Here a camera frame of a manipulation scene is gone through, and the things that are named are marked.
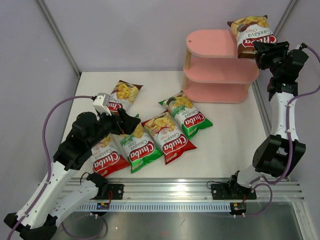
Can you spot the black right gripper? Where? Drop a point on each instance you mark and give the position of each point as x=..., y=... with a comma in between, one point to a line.
x=265, y=48

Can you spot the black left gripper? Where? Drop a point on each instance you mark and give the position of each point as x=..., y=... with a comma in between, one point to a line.
x=128, y=124

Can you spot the small brown Chuba chips bag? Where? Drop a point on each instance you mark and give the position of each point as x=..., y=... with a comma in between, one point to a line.
x=123, y=96

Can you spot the large brown Chuba chips bag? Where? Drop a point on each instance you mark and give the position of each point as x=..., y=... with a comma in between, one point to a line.
x=248, y=30

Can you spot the green Chuba chips bag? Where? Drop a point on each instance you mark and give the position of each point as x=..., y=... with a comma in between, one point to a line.
x=186, y=115
x=138, y=148

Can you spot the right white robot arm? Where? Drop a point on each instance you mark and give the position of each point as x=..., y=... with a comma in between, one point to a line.
x=280, y=152

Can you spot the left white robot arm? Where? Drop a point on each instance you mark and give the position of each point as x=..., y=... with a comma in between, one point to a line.
x=43, y=213

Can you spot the left red Chuba chips bag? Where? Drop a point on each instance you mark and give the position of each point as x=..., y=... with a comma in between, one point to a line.
x=106, y=157

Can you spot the red chuba chips bag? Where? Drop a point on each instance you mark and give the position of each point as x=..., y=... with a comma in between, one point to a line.
x=106, y=157
x=168, y=136

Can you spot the middle red Chuba chips bag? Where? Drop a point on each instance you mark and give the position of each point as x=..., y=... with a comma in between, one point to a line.
x=168, y=136

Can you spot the pink three-tier shelf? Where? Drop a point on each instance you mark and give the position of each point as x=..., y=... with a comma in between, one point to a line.
x=213, y=73

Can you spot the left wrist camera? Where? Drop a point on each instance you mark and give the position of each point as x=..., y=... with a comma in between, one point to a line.
x=101, y=104

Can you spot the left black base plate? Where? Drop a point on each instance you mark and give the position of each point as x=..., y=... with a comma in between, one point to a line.
x=111, y=190

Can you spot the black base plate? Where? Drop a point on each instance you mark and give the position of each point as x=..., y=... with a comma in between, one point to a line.
x=225, y=191
x=111, y=190

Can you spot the white slotted cable duct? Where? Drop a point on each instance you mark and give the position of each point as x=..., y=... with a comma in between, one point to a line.
x=152, y=207

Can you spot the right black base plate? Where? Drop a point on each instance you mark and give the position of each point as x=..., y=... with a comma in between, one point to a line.
x=225, y=191

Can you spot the aluminium mounting rail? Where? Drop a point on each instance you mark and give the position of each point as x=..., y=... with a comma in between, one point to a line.
x=191, y=190

